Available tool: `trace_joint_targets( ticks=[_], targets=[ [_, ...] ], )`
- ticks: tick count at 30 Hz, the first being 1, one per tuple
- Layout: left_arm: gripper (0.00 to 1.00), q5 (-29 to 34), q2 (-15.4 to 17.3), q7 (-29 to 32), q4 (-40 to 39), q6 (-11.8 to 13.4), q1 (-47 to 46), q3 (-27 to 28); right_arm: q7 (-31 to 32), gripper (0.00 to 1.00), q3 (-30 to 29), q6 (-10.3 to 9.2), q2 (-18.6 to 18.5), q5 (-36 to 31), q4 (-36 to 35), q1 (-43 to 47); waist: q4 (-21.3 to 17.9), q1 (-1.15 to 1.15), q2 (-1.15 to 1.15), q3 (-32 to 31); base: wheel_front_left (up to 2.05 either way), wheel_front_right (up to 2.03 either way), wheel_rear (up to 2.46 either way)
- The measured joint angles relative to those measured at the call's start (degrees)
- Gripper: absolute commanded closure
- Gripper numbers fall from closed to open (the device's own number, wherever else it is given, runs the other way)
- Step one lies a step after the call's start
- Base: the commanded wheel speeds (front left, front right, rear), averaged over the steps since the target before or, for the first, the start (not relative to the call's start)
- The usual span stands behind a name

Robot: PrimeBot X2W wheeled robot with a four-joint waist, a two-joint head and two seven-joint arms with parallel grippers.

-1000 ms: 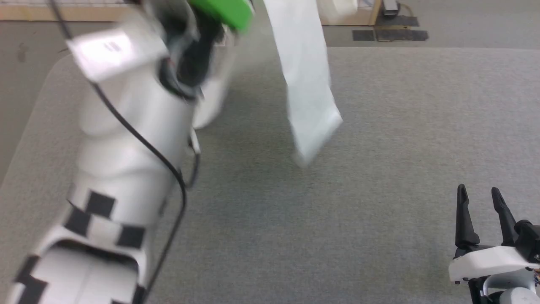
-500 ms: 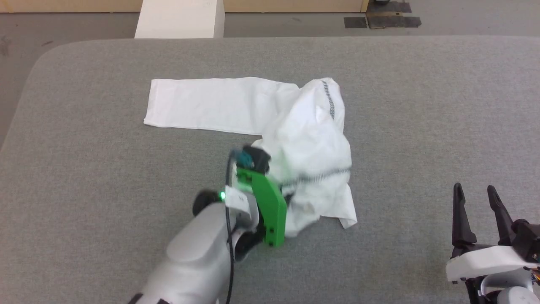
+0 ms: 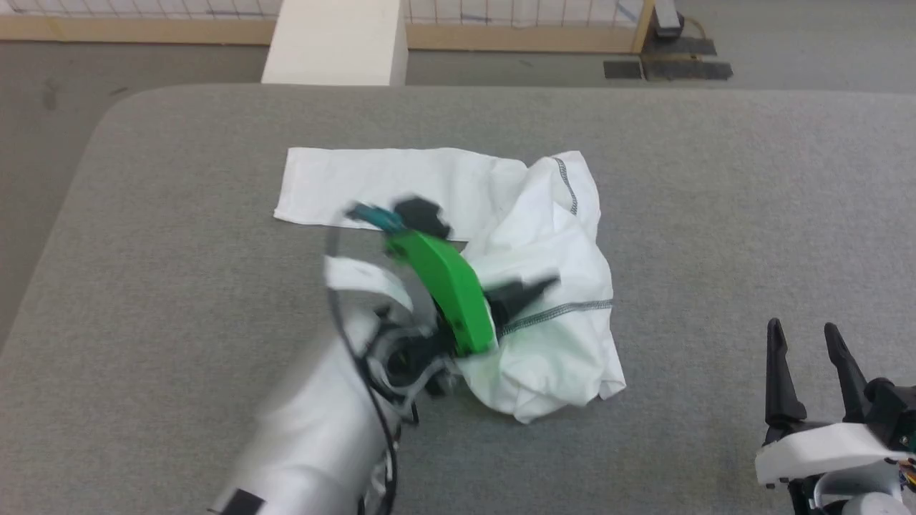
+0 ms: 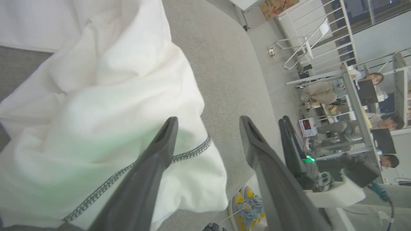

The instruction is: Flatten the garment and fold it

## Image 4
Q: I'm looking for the beige jacket on chair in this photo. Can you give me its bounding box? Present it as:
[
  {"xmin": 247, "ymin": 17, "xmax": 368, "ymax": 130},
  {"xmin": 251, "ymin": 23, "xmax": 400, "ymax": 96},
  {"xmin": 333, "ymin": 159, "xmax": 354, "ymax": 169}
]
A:
[{"xmin": 301, "ymin": 81, "xmax": 338, "ymax": 105}]

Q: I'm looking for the white device with red display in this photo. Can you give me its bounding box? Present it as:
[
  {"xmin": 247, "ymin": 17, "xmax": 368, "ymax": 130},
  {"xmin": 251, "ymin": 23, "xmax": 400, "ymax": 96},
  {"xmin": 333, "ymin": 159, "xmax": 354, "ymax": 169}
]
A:
[{"xmin": 298, "ymin": 118, "xmax": 318, "ymax": 138}]

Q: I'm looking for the black computer monitor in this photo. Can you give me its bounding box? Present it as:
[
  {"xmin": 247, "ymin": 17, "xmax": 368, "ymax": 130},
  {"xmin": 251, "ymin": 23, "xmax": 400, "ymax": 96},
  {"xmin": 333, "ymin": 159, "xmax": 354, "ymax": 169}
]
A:
[
  {"xmin": 371, "ymin": 128, "xmax": 397, "ymax": 155},
  {"xmin": 357, "ymin": 79, "xmax": 379, "ymax": 105}
]

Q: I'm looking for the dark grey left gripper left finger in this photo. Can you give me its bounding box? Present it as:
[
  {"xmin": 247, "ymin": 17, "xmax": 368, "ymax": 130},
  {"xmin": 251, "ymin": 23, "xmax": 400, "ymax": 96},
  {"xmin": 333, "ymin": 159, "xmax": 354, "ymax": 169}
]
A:
[{"xmin": 89, "ymin": 116, "xmax": 179, "ymax": 231}]

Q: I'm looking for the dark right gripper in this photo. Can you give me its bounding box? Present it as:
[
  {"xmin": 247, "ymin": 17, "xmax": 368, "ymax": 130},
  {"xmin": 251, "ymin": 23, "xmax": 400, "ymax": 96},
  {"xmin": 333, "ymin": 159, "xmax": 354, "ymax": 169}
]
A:
[{"xmin": 278, "ymin": 115, "xmax": 342, "ymax": 193}]

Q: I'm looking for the yellow and grey patterned shoe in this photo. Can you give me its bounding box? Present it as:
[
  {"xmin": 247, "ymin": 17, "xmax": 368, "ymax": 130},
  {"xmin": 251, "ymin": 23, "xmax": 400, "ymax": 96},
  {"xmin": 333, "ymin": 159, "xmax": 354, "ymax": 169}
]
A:
[
  {"xmin": 227, "ymin": 192, "xmax": 254, "ymax": 231},
  {"xmin": 242, "ymin": 185, "xmax": 267, "ymax": 229}
]

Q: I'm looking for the blue cable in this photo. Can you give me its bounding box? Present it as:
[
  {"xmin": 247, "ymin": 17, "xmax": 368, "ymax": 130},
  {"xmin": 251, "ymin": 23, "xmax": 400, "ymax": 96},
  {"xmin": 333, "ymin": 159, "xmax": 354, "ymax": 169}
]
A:
[{"xmin": 368, "ymin": 182, "xmax": 395, "ymax": 231}]

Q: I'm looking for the white metal railing rack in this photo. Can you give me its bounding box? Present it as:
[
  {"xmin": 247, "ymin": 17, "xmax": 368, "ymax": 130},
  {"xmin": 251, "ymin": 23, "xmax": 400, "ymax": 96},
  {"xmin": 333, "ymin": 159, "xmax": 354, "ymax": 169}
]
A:
[{"xmin": 276, "ymin": 0, "xmax": 358, "ymax": 70}]

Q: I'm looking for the seated person with short hair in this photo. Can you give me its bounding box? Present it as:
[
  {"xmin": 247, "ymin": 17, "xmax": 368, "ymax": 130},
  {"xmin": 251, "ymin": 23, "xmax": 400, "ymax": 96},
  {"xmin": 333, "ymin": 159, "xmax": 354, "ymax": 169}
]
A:
[
  {"xmin": 379, "ymin": 154, "xmax": 400, "ymax": 169},
  {"xmin": 369, "ymin": 113, "xmax": 405, "ymax": 131}
]

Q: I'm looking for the white garment with grey stitching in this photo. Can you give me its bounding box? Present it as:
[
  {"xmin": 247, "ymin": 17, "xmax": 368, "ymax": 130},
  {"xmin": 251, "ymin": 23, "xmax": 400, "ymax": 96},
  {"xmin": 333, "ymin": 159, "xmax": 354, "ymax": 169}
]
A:
[{"xmin": 0, "ymin": 0, "xmax": 229, "ymax": 230}]

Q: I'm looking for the grey office desk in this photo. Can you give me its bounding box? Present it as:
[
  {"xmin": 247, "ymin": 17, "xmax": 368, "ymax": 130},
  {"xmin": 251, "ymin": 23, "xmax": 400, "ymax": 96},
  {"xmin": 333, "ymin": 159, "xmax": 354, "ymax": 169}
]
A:
[{"xmin": 285, "ymin": 64, "xmax": 384, "ymax": 183}]

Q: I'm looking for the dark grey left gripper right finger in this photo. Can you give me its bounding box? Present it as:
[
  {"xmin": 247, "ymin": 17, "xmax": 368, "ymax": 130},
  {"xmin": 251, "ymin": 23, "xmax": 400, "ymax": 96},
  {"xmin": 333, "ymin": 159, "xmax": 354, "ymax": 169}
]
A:
[{"xmin": 239, "ymin": 115, "xmax": 331, "ymax": 231}]

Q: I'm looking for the brown cardboard box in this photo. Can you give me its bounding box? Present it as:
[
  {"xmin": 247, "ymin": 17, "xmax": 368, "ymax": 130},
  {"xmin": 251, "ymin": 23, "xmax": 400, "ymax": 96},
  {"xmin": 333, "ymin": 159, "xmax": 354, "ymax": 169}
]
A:
[{"xmin": 259, "ymin": 0, "xmax": 300, "ymax": 21}]

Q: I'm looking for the seated person with long hair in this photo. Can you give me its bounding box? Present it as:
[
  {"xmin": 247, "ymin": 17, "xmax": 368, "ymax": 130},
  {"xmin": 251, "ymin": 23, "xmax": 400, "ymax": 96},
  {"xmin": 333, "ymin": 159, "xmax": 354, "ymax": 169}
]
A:
[{"xmin": 362, "ymin": 73, "xmax": 385, "ymax": 86}]

